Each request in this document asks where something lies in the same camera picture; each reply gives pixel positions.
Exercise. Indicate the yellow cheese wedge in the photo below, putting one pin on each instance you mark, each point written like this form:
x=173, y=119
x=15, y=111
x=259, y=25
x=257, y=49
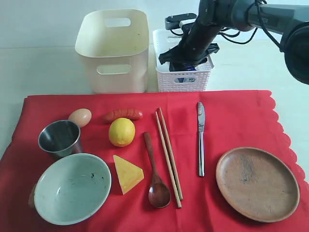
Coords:
x=129, y=175

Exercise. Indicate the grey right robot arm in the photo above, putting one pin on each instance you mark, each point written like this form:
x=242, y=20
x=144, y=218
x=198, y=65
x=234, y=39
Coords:
x=287, y=26

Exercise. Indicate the wooden chopstick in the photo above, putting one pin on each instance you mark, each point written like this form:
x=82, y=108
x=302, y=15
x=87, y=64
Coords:
x=178, y=201
x=171, y=156

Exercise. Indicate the brown egg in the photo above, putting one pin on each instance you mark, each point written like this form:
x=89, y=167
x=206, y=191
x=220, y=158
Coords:
x=80, y=117

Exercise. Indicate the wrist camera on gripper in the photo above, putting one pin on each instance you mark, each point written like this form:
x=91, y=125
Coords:
x=173, y=21

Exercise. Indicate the blue white milk carton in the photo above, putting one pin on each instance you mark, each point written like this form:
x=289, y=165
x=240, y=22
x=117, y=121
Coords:
x=186, y=67

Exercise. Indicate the red sausage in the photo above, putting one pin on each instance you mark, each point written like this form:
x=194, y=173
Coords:
x=132, y=114

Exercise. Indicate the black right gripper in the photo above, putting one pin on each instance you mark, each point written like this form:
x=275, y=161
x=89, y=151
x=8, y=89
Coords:
x=193, y=48

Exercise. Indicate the red tablecloth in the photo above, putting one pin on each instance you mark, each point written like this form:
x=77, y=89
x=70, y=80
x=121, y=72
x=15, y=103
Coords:
x=233, y=119

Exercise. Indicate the brown wooden plate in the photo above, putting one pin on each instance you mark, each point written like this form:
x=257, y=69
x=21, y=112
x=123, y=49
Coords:
x=257, y=184

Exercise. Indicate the yellow lemon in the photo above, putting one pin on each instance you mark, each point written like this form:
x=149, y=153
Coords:
x=121, y=132

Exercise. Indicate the white ceramic bowl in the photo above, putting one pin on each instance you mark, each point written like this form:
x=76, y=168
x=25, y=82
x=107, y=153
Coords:
x=72, y=189

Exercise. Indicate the wooden chopstick left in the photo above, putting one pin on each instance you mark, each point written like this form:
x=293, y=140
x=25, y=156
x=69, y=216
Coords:
x=178, y=201

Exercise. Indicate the dark wooden spoon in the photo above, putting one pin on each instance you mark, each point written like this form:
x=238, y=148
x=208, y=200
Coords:
x=159, y=194

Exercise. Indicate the bread piece behind bowl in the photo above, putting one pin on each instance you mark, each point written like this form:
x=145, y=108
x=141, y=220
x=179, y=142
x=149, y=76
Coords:
x=31, y=198

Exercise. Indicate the silver table knife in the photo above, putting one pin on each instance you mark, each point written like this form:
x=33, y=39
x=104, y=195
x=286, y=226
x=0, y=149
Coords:
x=201, y=124

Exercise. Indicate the steel cup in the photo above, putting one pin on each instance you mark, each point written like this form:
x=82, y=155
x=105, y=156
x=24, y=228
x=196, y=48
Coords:
x=60, y=139

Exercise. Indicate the wooden chopstick right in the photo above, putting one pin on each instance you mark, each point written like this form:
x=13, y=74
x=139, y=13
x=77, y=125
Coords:
x=171, y=156

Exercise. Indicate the cream plastic bin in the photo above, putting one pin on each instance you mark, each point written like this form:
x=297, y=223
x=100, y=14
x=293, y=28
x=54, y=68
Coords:
x=113, y=46

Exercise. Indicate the white perforated plastic basket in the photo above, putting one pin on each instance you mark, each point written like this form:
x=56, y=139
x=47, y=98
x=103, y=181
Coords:
x=164, y=41

